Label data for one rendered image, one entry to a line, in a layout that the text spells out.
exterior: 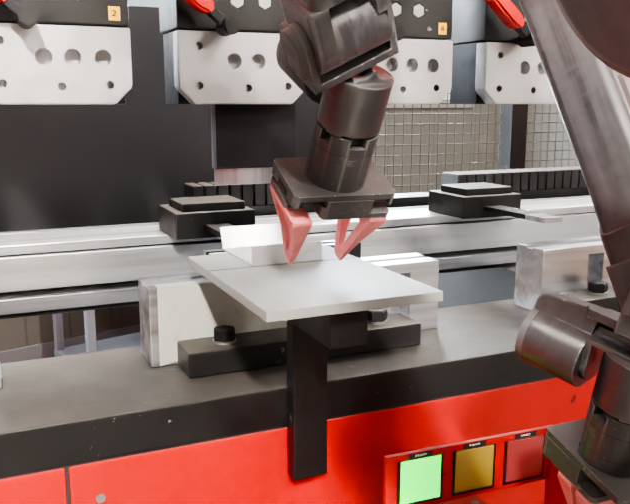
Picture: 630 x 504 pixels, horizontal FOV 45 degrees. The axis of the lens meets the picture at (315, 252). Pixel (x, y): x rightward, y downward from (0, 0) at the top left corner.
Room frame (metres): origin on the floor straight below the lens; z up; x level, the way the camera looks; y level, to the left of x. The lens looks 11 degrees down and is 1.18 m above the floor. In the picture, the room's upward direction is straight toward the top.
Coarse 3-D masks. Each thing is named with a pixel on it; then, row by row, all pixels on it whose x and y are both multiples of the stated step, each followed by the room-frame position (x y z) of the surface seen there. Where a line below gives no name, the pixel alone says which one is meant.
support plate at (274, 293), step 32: (192, 256) 0.87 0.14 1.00; (224, 256) 0.87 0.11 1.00; (352, 256) 0.87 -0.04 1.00; (224, 288) 0.74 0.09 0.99; (256, 288) 0.72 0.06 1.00; (288, 288) 0.72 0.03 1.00; (320, 288) 0.72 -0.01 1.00; (352, 288) 0.72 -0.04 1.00; (384, 288) 0.72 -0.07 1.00; (416, 288) 0.72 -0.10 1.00
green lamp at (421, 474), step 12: (432, 456) 0.70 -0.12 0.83; (408, 468) 0.69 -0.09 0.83; (420, 468) 0.70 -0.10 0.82; (432, 468) 0.70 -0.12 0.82; (408, 480) 0.69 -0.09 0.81; (420, 480) 0.70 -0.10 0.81; (432, 480) 0.70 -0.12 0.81; (408, 492) 0.69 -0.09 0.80; (420, 492) 0.70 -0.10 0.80; (432, 492) 0.70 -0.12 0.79
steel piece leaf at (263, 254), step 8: (320, 240) 0.86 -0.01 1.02; (224, 248) 0.91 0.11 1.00; (232, 248) 0.91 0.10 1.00; (240, 248) 0.91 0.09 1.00; (248, 248) 0.91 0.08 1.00; (256, 248) 0.82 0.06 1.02; (264, 248) 0.83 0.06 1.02; (272, 248) 0.83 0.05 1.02; (280, 248) 0.83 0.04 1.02; (304, 248) 0.85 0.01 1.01; (312, 248) 0.85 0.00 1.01; (320, 248) 0.85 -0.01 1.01; (240, 256) 0.86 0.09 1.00; (248, 256) 0.86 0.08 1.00; (256, 256) 0.82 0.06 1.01; (264, 256) 0.83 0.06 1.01; (272, 256) 0.83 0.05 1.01; (280, 256) 0.83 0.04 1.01; (304, 256) 0.85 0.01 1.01; (312, 256) 0.85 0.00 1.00; (320, 256) 0.85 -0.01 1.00; (256, 264) 0.82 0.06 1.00; (264, 264) 0.83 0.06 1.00
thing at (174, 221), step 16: (160, 208) 1.15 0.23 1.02; (176, 208) 1.11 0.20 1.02; (192, 208) 1.08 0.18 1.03; (208, 208) 1.09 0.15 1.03; (224, 208) 1.10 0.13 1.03; (240, 208) 1.11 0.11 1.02; (160, 224) 1.15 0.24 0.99; (176, 224) 1.07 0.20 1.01; (192, 224) 1.07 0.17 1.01; (208, 224) 1.08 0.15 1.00; (224, 224) 1.08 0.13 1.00; (240, 224) 1.10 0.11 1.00
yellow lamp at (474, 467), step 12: (456, 456) 0.71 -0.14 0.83; (468, 456) 0.72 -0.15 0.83; (480, 456) 0.72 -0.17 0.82; (492, 456) 0.73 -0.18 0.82; (456, 468) 0.71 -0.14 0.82; (468, 468) 0.72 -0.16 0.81; (480, 468) 0.72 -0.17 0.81; (492, 468) 0.73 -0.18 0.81; (456, 480) 0.71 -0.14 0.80; (468, 480) 0.72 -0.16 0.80; (480, 480) 0.72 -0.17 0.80; (456, 492) 0.71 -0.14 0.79
